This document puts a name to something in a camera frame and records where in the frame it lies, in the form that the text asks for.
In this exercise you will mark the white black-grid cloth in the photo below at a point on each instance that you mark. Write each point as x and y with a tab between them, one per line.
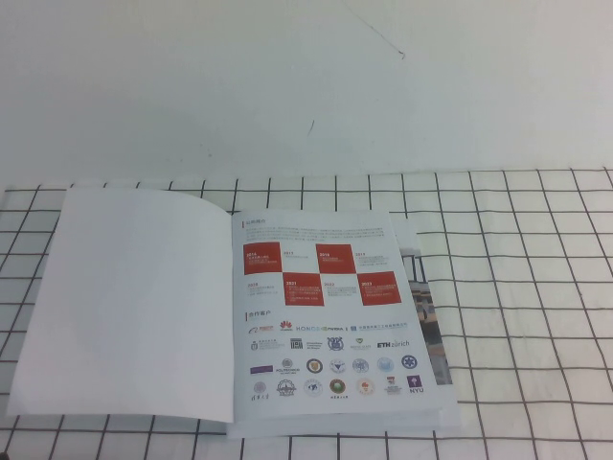
527	335

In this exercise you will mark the AgileX brochure book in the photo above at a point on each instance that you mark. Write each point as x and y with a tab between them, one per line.
143	311
438	354

